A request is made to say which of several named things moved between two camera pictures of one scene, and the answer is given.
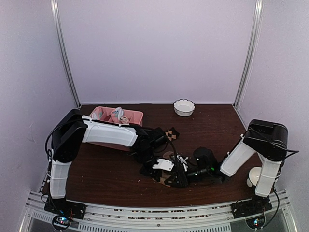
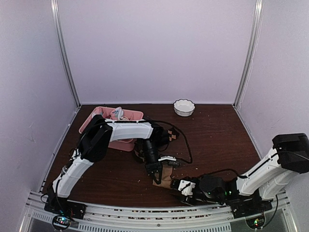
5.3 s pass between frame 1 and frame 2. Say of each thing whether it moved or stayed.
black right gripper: moved
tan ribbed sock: moved
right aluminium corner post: stayed
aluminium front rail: stayed
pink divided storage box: stayed
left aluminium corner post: stayed
